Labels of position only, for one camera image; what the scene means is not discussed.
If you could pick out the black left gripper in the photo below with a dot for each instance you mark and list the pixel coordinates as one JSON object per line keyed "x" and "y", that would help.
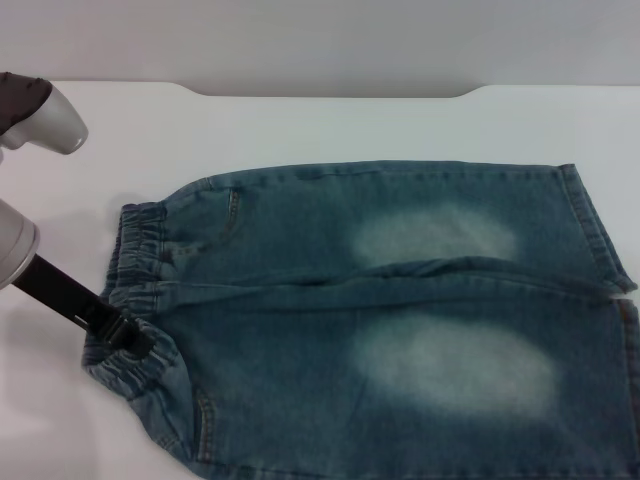
{"x": 60, "y": 290}

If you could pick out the blue denim shorts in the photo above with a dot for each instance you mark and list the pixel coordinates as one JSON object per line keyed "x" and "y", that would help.
{"x": 310, "y": 350}

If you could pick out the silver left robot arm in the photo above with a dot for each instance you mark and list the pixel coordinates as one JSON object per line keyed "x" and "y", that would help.
{"x": 20, "y": 235}

